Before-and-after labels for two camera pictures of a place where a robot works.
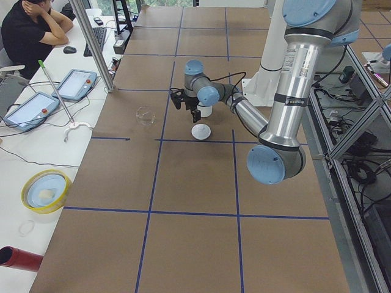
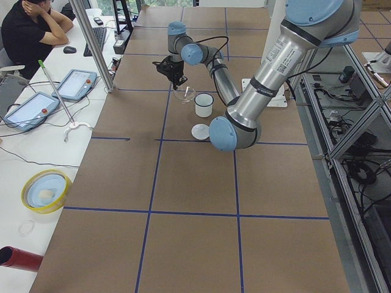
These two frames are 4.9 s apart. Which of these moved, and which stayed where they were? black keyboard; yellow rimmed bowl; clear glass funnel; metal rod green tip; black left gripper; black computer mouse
Moved: clear glass funnel; black left gripper
Stayed: black computer mouse; metal rod green tip; yellow rimmed bowl; black keyboard
